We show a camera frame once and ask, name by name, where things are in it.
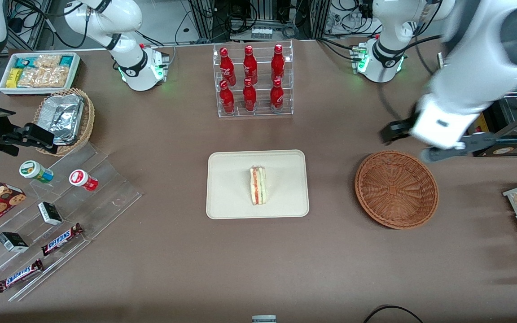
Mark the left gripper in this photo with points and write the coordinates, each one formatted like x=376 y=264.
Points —
x=403 y=127

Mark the triangular sandwich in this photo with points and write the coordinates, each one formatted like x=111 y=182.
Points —
x=258 y=186

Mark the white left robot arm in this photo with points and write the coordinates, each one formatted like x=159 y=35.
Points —
x=487 y=54

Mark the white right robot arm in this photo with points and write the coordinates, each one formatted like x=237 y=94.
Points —
x=128 y=22

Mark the brown round wicker basket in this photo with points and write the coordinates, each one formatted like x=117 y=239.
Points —
x=397 y=188

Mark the light wicker basket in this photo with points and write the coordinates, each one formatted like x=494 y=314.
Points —
x=89 y=121

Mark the cream rectangular tray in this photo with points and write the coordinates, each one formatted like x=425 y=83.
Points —
x=227 y=188

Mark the green jar with sunflower lid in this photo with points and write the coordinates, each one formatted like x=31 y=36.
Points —
x=34 y=170

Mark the silver foil packet stack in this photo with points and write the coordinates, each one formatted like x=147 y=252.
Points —
x=63 y=116

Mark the white plastic snack bin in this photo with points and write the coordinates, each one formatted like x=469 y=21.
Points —
x=5 y=89

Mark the yellow snack packet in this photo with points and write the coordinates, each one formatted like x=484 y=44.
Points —
x=14 y=77

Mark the large clear cracker bag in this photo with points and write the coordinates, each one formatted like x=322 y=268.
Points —
x=43 y=77

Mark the red jar with white lid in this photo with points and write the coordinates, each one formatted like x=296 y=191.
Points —
x=81 y=178

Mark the teal snack packet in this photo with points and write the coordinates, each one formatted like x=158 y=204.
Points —
x=25 y=62
x=66 y=60

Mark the small black box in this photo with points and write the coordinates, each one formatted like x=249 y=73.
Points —
x=12 y=242
x=50 y=214

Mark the small clear cracker bag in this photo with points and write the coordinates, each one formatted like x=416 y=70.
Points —
x=47 y=60

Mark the clear acrylic stepped stand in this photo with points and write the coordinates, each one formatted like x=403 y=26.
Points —
x=106 y=197

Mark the Snickers chocolate bar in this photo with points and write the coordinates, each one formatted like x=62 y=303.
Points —
x=18 y=275
x=61 y=240

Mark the red bottle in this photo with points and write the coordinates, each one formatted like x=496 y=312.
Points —
x=277 y=96
x=249 y=98
x=250 y=65
x=227 y=65
x=278 y=63
x=227 y=99

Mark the clear acrylic bottle rack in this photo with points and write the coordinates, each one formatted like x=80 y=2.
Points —
x=239 y=113

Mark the white power strip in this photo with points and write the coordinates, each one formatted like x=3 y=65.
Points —
x=262 y=32

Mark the grey object at table edge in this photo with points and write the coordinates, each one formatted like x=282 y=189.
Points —
x=264 y=319

